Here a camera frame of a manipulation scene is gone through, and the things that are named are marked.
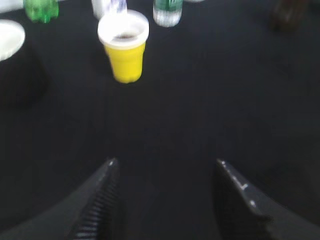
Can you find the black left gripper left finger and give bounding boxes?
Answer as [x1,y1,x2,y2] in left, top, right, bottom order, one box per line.
[0,158,120,240]

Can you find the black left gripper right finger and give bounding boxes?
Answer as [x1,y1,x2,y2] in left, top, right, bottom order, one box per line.
[213,158,320,240]

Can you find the black cup white inside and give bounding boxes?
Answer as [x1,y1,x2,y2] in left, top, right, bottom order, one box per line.
[0,19,51,109]

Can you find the green sprite bottle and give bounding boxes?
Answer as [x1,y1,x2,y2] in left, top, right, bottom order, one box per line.
[23,0,59,24]

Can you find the blueberry milk carton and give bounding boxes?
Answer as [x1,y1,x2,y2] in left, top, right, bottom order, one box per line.
[91,0,127,19]

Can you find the cola bottle red label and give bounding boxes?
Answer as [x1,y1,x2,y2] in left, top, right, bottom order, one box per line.
[270,0,309,32]

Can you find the clear water bottle green label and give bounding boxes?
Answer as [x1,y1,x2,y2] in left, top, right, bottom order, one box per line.
[153,0,183,28]

